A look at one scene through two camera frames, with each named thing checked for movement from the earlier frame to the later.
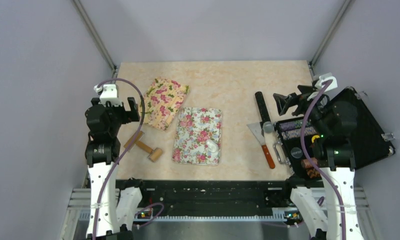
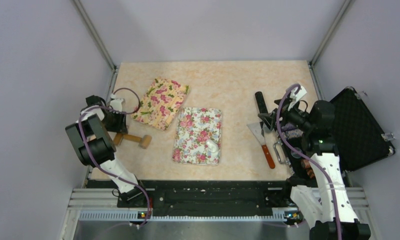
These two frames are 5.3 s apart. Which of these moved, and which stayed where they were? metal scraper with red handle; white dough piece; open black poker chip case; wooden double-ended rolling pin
Moved: wooden double-ended rolling pin
Stayed: metal scraper with red handle; open black poker chip case; white dough piece
